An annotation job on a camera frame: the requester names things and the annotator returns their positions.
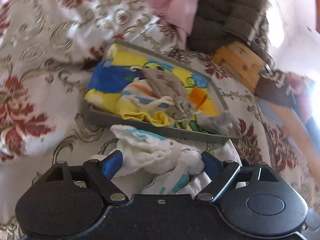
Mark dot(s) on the wooden bunk bed frame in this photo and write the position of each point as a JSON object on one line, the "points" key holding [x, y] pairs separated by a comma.
{"points": [[241, 64]]}

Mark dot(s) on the floral satin bedspread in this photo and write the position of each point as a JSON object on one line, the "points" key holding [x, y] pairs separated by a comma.
{"points": [[47, 48]]}

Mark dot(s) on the brown quilted jacket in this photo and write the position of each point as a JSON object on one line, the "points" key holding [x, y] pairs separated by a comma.
{"points": [[221, 22]]}

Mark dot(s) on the grey folded cloth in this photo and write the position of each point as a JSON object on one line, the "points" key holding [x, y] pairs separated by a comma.
{"points": [[221, 124]]}

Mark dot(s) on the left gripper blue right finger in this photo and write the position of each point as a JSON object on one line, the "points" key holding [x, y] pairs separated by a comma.
{"points": [[221, 173]]}

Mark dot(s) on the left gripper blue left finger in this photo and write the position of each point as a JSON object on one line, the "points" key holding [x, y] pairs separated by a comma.
{"points": [[100, 174]]}

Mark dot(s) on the brown cardboard piece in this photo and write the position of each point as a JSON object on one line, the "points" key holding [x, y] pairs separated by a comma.
{"points": [[274, 86]]}

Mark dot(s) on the grey knitted cloth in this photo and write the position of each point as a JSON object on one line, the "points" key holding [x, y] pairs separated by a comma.
{"points": [[169, 87]]}

